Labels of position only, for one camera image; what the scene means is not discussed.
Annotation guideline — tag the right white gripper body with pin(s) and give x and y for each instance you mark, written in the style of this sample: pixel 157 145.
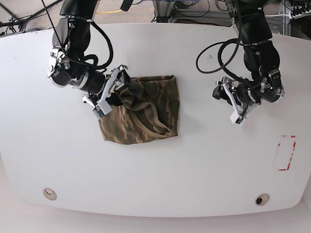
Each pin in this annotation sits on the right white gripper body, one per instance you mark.
pixel 109 87

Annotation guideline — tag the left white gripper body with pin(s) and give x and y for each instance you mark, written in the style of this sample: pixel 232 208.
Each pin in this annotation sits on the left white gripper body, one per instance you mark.
pixel 242 96

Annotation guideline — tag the camouflage T-shirt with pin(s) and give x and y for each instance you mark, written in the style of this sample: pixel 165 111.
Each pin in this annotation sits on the camouflage T-shirt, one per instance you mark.
pixel 149 111

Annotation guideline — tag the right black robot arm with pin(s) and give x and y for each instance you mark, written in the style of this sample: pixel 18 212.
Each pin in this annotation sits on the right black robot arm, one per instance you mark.
pixel 70 66

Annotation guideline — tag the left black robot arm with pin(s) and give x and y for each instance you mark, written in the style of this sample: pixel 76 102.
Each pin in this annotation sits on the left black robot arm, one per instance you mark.
pixel 260 58

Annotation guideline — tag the red tape rectangle marking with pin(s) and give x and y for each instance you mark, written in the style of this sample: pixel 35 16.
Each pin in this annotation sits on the red tape rectangle marking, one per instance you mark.
pixel 285 152

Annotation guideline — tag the white power strip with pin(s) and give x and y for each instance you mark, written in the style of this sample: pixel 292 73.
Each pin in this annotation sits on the white power strip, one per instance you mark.
pixel 299 13

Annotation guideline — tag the black tripod stand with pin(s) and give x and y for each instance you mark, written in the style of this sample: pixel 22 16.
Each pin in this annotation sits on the black tripod stand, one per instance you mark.
pixel 17 24

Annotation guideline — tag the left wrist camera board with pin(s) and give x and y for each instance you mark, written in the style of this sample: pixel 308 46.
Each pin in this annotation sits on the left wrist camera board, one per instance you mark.
pixel 236 118

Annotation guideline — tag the aluminium frame stand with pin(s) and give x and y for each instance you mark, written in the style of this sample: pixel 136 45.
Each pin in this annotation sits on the aluminium frame stand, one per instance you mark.
pixel 171 11

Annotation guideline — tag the right table cable grommet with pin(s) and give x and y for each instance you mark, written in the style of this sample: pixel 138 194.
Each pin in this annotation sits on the right table cable grommet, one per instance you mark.
pixel 262 199

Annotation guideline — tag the table cable grommet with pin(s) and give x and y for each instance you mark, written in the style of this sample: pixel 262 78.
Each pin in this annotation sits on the table cable grommet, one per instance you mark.
pixel 262 199
pixel 49 194

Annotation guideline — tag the left table cable grommet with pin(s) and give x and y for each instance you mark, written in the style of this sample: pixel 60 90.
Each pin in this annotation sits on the left table cable grommet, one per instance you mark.
pixel 49 194

